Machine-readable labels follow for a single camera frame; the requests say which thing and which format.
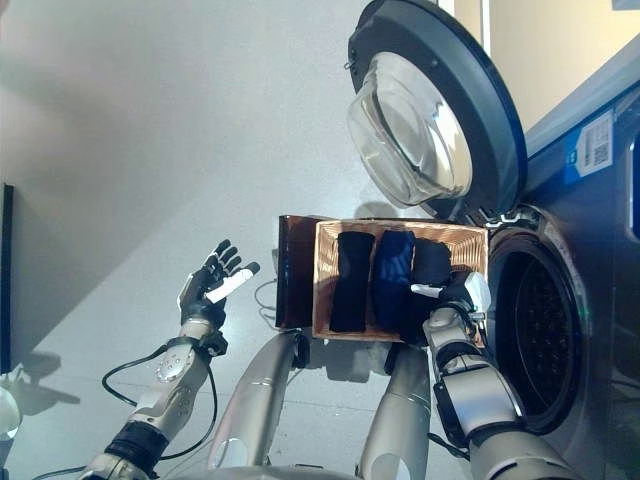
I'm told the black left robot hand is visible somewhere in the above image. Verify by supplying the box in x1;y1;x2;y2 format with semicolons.
177;238;262;326

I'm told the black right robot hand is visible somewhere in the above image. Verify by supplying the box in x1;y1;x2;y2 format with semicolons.
409;270;493;322

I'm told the small black garment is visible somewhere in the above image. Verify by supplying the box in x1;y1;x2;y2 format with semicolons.
408;239;452;302

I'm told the blue garment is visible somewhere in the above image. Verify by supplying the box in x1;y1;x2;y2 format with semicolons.
369;229;417;334

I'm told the long black garment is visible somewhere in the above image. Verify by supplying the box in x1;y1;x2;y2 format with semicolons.
329;232;374;333

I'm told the dark grey washing machine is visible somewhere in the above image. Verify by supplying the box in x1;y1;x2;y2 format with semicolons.
449;93;640;480

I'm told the round washing machine door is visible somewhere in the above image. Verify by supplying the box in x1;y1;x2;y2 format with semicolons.
344;0;529;222

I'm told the dark brown glossy stool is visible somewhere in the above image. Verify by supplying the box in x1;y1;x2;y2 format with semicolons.
274;214;437;331

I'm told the light wicker laundry basket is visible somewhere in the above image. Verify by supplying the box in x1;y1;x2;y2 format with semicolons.
312;219;489;347

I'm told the silver right robot leg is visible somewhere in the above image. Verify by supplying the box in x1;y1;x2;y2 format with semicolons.
357;343;434;480

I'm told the blue white sticker label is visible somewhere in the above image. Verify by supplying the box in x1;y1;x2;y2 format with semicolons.
564;110;616;178

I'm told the black flat panel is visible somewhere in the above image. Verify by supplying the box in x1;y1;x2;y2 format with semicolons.
0;183;14;375

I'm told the grey robot torso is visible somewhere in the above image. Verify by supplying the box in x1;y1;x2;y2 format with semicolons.
197;464;362;480

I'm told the white round object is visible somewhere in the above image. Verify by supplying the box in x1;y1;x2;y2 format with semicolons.
0;372;24;441

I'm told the white counter cabinet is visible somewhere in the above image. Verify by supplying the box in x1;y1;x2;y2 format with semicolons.
439;0;640;135

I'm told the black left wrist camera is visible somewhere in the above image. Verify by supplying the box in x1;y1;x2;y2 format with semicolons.
199;331;229;357

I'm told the white floor cable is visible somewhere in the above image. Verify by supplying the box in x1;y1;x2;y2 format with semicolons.
252;279;282;329

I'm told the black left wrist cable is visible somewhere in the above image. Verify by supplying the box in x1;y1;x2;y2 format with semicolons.
101;339;220;461

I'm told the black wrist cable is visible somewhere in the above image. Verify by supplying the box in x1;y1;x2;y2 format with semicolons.
427;430;474;462
101;339;220;461

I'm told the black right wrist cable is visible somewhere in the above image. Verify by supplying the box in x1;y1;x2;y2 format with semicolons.
427;430;474;462

